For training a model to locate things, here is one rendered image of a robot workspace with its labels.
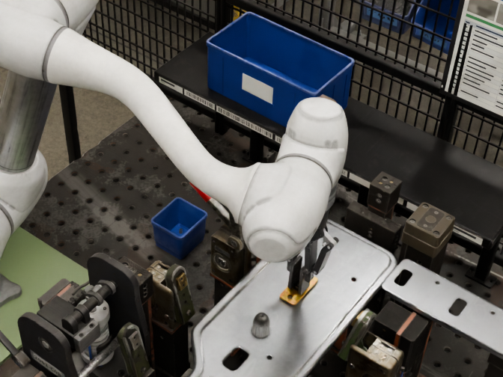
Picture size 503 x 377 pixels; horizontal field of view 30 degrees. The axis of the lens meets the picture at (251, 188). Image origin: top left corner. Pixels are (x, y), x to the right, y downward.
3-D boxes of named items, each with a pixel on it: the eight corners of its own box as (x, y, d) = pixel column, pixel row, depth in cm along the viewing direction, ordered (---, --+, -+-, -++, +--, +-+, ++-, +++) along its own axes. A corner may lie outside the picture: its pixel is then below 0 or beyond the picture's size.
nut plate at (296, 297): (294, 306, 179) (295, 302, 178) (278, 297, 180) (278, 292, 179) (319, 280, 184) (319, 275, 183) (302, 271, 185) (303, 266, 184)
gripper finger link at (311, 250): (314, 218, 170) (320, 221, 169) (314, 261, 177) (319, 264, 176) (302, 230, 167) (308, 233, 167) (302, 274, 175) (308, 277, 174)
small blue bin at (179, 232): (181, 264, 225) (180, 239, 219) (150, 245, 229) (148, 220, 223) (209, 238, 232) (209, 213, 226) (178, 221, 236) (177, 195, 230)
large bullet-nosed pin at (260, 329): (262, 345, 174) (263, 324, 170) (248, 337, 175) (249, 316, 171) (272, 335, 176) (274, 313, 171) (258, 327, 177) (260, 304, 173)
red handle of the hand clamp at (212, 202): (240, 242, 181) (187, 181, 181) (235, 246, 183) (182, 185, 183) (254, 230, 184) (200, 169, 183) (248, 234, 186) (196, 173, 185)
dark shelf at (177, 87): (489, 251, 191) (492, 241, 189) (153, 81, 228) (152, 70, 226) (534, 192, 204) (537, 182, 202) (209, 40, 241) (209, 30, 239)
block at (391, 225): (376, 322, 215) (395, 233, 194) (332, 298, 220) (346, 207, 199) (383, 314, 217) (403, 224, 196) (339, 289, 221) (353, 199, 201)
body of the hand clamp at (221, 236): (232, 357, 207) (236, 250, 182) (208, 342, 209) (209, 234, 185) (248, 339, 210) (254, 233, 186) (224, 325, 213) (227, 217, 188)
